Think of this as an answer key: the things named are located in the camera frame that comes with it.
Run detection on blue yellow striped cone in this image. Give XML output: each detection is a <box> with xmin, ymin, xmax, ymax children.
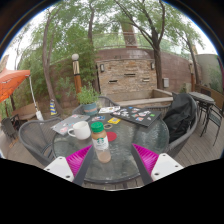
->
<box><xmin>49</xmin><ymin>98</ymin><xmax>58</xmax><ymax>117</ymax></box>

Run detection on white sticker sheet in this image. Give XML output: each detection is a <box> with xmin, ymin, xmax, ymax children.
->
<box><xmin>98</xmin><ymin>105</ymin><xmax>122</xmax><ymax>115</ymax></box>

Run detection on white ceramic mug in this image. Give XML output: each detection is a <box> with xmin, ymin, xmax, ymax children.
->
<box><xmin>67</xmin><ymin>120</ymin><xmax>92</xmax><ymax>141</ymax></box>

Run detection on wooden bench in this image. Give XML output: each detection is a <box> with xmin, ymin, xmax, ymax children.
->
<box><xmin>12</xmin><ymin>101</ymin><xmax>40</xmax><ymax>122</ymax></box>

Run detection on silver laptop with stickers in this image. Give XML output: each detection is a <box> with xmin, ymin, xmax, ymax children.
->
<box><xmin>50</xmin><ymin>113</ymin><xmax>91</xmax><ymax>136</ymax></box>

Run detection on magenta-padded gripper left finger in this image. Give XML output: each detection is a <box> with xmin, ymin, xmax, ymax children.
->
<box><xmin>43</xmin><ymin>144</ymin><xmax>96</xmax><ymax>187</ymax></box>

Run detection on dark metal patio chair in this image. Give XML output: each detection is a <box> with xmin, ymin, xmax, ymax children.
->
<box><xmin>199</xmin><ymin>99</ymin><xmax>224</xmax><ymax>146</ymax></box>

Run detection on orange canopy tent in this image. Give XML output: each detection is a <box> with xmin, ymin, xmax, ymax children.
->
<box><xmin>0</xmin><ymin>68</ymin><xmax>44</xmax><ymax>122</ymax></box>

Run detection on yellow sticker card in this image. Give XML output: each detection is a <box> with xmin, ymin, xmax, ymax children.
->
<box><xmin>107</xmin><ymin>116</ymin><xmax>122</xmax><ymax>125</ymax></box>

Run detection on black laptop with stickers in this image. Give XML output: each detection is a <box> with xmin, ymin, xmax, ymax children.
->
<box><xmin>110</xmin><ymin>106</ymin><xmax>162</xmax><ymax>128</ymax></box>

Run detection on globe-topped wooden lamp post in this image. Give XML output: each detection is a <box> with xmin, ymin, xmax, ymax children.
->
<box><xmin>71</xmin><ymin>53</ymin><xmax>83</xmax><ymax>95</ymax></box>

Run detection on round grey patio table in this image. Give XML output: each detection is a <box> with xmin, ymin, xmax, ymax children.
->
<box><xmin>188</xmin><ymin>91</ymin><xmax>216</xmax><ymax>138</ymax></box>

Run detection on black jacket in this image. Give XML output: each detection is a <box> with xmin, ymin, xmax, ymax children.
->
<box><xmin>162</xmin><ymin>93</ymin><xmax>194</xmax><ymax>144</ymax></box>

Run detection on blue sticker card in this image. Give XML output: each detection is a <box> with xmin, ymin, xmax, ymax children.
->
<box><xmin>90</xmin><ymin>115</ymin><xmax>106</xmax><ymax>122</ymax></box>

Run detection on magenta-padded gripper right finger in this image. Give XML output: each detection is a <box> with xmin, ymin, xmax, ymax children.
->
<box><xmin>130</xmin><ymin>143</ymin><xmax>184</xmax><ymax>186</ymax></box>

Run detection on potted plant in teal pot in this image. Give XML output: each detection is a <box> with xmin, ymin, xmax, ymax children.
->
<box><xmin>76</xmin><ymin>84</ymin><xmax>101</xmax><ymax>117</ymax></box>

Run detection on green-capped coffee drink bottle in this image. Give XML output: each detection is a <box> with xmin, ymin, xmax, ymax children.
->
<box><xmin>90</xmin><ymin>121</ymin><xmax>112</xmax><ymax>164</ymax></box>

